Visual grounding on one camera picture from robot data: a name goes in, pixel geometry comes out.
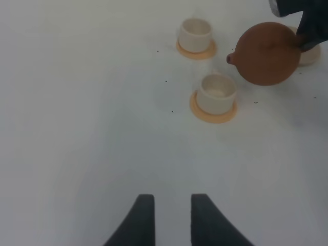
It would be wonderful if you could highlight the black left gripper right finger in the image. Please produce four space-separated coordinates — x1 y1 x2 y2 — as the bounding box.
191 194 252 246

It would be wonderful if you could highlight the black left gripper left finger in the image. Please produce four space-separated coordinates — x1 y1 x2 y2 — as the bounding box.
105 194 155 246

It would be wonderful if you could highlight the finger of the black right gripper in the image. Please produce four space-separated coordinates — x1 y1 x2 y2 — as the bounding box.
296 10 327 52

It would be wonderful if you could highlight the brown clay teapot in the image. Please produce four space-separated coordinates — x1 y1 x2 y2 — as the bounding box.
227 22 301 86

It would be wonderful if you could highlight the beige round teapot coaster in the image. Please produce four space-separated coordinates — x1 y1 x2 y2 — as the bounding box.
288 25 321 67

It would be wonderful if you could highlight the far orange saucer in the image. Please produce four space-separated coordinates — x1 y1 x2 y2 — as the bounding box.
176 39 217 60

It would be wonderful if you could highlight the orange saucer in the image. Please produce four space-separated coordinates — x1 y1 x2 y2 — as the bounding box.
189 91 237 124
176 39 217 60

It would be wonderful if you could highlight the near orange saucer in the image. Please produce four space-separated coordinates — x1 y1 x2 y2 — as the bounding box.
189 91 237 124

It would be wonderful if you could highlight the near white teacup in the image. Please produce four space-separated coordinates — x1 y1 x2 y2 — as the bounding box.
196 73 237 115

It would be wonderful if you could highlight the white teacup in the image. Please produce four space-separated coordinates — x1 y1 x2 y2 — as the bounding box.
178 18 212 53
196 73 237 115

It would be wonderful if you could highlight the far white teacup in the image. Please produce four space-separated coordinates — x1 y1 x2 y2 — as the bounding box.
178 18 212 53

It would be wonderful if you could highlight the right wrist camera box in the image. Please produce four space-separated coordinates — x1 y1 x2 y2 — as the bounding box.
269 0 327 17

